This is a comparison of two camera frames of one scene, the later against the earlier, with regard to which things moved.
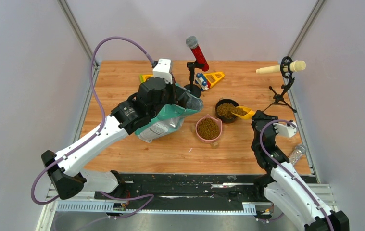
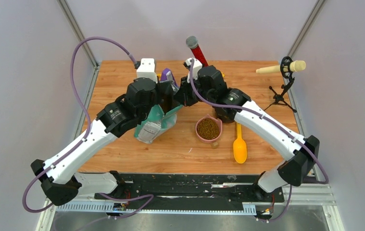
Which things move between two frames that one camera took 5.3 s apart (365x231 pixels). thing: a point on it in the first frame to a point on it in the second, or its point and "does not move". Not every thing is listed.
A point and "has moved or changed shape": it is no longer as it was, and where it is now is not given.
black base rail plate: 185,190 does not move
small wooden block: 214,145 does not move
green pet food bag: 170,117 has moved or changed shape
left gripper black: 172,88 does not move
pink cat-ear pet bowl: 208,129 does not move
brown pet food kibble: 209,128 does not move
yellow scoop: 249,114 has moved or changed shape
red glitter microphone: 192,42 does not move
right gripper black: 259,116 to 183,94
